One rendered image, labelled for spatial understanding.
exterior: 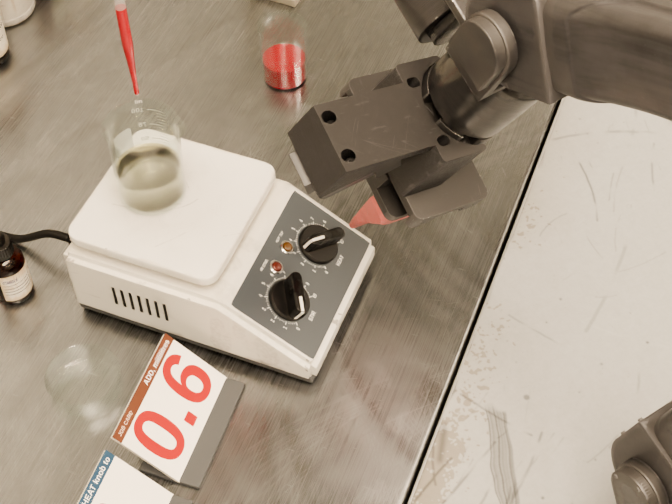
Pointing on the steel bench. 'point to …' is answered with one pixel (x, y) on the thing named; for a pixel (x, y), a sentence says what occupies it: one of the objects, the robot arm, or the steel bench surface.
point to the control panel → (299, 210)
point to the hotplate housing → (206, 297)
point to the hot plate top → (180, 217)
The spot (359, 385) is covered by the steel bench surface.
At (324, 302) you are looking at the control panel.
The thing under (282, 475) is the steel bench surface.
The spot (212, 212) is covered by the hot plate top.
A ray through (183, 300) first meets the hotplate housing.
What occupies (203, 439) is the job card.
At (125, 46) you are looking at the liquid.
